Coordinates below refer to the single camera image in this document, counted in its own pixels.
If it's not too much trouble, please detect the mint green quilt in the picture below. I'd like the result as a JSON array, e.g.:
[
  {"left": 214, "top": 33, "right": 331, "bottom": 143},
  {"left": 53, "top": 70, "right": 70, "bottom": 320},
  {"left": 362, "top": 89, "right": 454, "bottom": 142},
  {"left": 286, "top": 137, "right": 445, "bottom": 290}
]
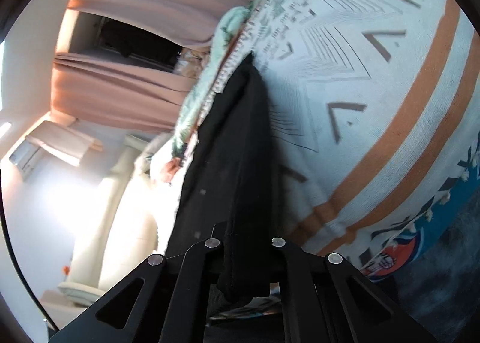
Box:
[{"left": 172, "top": 6, "right": 251, "bottom": 158}]

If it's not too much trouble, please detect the black button-up shirt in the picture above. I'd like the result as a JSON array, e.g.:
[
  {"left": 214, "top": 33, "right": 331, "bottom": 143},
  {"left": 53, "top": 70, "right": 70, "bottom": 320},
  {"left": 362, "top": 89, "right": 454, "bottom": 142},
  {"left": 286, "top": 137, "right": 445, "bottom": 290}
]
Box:
[{"left": 164, "top": 51, "right": 290, "bottom": 314}]

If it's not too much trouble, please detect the patterned white bedspread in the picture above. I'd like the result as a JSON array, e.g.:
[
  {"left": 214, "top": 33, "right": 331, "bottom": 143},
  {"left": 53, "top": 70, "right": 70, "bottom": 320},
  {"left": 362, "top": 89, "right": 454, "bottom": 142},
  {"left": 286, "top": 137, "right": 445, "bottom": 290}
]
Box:
[{"left": 149, "top": 0, "right": 480, "bottom": 284}]

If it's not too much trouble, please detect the cream hanging garment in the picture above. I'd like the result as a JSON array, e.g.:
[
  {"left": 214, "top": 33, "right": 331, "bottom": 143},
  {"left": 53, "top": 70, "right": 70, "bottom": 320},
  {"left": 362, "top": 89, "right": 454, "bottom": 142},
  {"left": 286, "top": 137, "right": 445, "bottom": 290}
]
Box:
[{"left": 25, "top": 121, "right": 103, "bottom": 167}]

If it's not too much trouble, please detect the left pink curtain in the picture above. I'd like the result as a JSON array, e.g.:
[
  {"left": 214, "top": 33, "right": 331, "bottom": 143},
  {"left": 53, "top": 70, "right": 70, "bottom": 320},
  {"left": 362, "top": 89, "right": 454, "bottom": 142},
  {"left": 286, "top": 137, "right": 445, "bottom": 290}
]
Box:
[{"left": 51, "top": 53, "right": 196, "bottom": 133}]

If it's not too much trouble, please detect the cream padded headboard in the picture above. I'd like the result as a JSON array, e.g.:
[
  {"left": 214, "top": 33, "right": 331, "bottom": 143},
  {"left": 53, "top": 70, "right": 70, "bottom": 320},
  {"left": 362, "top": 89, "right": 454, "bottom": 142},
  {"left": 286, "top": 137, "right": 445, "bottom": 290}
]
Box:
[{"left": 40, "top": 135, "right": 158, "bottom": 328}]

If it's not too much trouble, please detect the black cable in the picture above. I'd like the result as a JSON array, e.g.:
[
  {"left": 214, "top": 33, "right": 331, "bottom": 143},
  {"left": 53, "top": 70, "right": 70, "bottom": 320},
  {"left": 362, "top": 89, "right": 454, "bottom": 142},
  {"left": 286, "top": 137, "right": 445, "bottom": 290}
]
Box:
[{"left": 0, "top": 192, "right": 61, "bottom": 332}]

